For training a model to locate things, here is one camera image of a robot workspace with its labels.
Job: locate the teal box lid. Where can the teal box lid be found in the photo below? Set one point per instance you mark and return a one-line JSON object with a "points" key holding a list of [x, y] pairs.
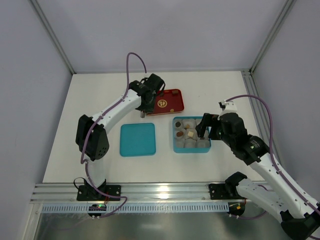
{"points": [[137, 140]]}

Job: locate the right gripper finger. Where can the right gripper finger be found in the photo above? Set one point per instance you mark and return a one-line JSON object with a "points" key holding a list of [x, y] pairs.
{"points": [[214, 133], [208, 120]]}

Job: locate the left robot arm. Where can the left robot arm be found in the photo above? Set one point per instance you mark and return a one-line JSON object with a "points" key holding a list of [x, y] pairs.
{"points": [[92, 131]]}

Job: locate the brown oval chocolate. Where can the brown oval chocolate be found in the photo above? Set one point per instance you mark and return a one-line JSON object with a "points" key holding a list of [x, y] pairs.
{"points": [[179, 134]]}

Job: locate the aluminium front rail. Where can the aluminium front rail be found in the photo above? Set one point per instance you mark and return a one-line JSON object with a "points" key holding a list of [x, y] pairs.
{"points": [[67, 192]]}

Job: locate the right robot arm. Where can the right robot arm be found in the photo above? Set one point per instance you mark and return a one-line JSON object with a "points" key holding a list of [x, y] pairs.
{"points": [[297, 212]]}

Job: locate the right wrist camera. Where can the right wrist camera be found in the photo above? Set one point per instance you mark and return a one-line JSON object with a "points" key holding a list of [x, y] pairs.
{"points": [[227, 107]]}

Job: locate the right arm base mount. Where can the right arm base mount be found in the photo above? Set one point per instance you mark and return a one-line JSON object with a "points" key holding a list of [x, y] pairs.
{"points": [[225, 190]]}

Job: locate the dark round chocolate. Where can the dark round chocolate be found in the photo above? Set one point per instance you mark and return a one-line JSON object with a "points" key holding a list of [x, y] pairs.
{"points": [[177, 124]]}

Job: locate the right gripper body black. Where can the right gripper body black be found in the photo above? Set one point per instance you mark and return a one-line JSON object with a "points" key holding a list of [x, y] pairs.
{"points": [[213, 128]]}

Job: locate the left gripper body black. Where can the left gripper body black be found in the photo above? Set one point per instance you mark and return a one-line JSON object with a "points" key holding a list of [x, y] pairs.
{"points": [[144, 108]]}

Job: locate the white square chocolate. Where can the white square chocolate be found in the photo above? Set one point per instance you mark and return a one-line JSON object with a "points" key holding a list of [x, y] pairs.
{"points": [[190, 134]]}

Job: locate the red chocolate tray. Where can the red chocolate tray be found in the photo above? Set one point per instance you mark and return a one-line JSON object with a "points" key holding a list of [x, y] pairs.
{"points": [[167, 101]]}

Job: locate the teal chocolate box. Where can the teal chocolate box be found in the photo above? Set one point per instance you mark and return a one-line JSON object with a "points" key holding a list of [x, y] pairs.
{"points": [[185, 136]]}

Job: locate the slotted cable duct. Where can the slotted cable duct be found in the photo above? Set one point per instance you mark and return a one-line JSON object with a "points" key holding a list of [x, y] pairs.
{"points": [[136, 207]]}

